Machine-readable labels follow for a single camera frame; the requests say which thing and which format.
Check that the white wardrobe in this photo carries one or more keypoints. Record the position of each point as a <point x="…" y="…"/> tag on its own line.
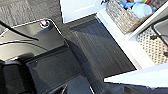
<point x="133" y="50"/>

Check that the pale basket with dark spots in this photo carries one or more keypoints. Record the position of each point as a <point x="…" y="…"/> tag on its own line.
<point x="150" y="46"/>

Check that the blue plastic item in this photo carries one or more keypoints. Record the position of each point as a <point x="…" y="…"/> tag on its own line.
<point x="126" y="4"/>

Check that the brown wicker basket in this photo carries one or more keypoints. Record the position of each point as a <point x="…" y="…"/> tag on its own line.
<point x="121" y="20"/>

